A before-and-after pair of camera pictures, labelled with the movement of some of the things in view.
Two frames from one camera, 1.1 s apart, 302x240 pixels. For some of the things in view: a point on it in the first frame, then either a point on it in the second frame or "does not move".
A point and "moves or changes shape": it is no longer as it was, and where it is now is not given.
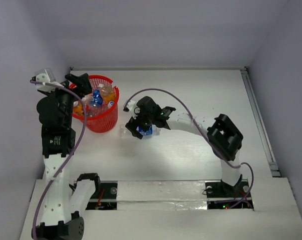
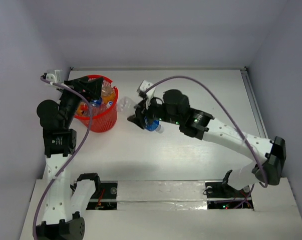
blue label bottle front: [97, 99] does not move
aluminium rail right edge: [261, 122] does not move
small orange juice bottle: [107, 94] does not move
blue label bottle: [145, 130] moves or changes shape
